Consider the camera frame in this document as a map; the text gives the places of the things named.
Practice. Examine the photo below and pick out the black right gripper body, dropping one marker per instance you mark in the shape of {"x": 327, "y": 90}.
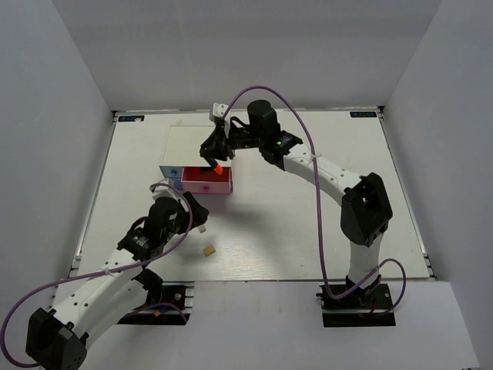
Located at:
{"x": 244, "y": 137}

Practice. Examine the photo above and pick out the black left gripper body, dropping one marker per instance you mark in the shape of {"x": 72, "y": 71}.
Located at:
{"x": 180, "y": 225}

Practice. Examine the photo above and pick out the orange cap black highlighter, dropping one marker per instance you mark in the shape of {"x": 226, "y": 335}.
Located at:
{"x": 216, "y": 167}

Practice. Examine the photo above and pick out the pink drawer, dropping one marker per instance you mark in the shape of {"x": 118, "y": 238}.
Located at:
{"x": 203, "y": 180}

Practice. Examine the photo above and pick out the light blue small drawer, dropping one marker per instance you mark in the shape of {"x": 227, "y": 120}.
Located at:
{"x": 174, "y": 173}

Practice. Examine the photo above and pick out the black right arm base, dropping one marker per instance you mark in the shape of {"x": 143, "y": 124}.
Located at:
{"x": 350, "y": 313}

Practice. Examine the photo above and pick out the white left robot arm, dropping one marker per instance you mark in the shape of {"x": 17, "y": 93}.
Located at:
{"x": 61, "y": 337}

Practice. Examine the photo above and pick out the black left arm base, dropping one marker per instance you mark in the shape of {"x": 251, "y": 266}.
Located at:
{"x": 169, "y": 305}

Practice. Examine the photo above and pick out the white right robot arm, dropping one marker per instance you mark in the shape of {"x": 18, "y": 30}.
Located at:
{"x": 363, "y": 200}

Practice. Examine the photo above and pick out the white drawer cabinet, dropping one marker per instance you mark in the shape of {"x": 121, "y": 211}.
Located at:
{"x": 182, "y": 146}

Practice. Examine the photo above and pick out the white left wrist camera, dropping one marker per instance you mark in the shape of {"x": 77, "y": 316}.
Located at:
{"x": 165, "y": 192}

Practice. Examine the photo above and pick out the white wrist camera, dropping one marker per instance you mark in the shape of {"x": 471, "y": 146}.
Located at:
{"x": 220, "y": 113}
{"x": 165, "y": 192}

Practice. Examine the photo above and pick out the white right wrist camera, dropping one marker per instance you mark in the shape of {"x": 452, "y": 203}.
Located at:
{"x": 220, "y": 113}

